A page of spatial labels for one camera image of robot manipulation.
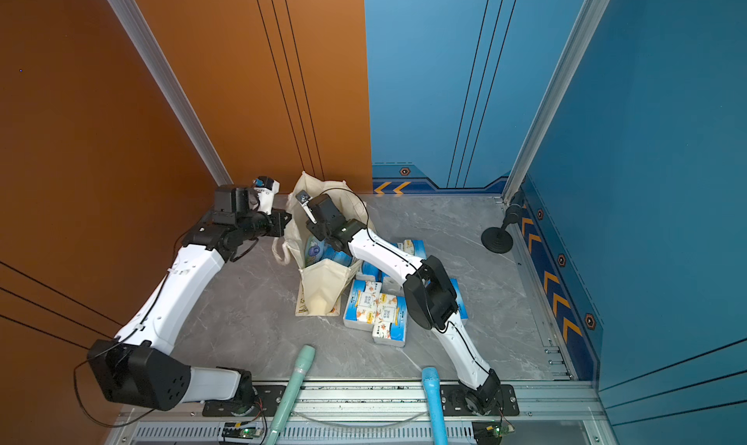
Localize cream floral canvas bag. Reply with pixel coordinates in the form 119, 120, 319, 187
272, 172, 368, 316

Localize blue cartoon tissue pack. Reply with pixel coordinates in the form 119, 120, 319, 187
305, 236, 326, 267

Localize blue white tissue pack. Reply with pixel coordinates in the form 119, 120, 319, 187
322, 247, 353, 267

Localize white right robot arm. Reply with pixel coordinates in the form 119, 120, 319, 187
296, 190, 504, 416

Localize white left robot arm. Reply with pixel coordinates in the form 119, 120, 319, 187
87, 177, 291, 413

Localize back row tissue pack left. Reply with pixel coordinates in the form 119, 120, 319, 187
356, 261, 382, 283

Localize tissue pack left of pair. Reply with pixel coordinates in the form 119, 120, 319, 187
342, 280, 381, 332

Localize tissue pack of pair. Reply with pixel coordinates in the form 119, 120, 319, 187
342, 280, 381, 332
372, 293, 408, 348

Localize tissue pack right of pair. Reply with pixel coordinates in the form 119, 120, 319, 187
372, 293, 408, 348

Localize black round-base stand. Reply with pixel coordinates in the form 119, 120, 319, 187
480, 204, 523, 254

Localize left circuit board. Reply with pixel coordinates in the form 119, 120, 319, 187
220, 422, 265, 444

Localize circuit board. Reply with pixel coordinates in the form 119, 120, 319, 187
472, 422, 516, 445
220, 422, 265, 444

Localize right circuit board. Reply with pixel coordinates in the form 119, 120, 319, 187
472, 422, 516, 445

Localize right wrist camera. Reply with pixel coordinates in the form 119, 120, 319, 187
296, 190, 317, 223

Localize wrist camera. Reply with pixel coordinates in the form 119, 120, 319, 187
253, 176, 280, 215
296, 190, 317, 223

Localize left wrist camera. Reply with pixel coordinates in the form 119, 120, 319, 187
253, 176, 280, 215

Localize green handle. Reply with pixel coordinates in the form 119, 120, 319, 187
265, 345, 316, 445

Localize blue handle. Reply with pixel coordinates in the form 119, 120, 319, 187
421, 367, 449, 445

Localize aluminium front rail frame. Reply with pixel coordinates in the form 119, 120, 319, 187
106, 380, 617, 444

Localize aluminium corner post left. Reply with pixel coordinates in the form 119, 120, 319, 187
106, 0, 233, 186

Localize aluminium corner post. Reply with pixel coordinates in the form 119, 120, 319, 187
106, 0, 233, 186
502, 0, 611, 206

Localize aluminium corner post right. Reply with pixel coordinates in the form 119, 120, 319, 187
502, 0, 611, 206

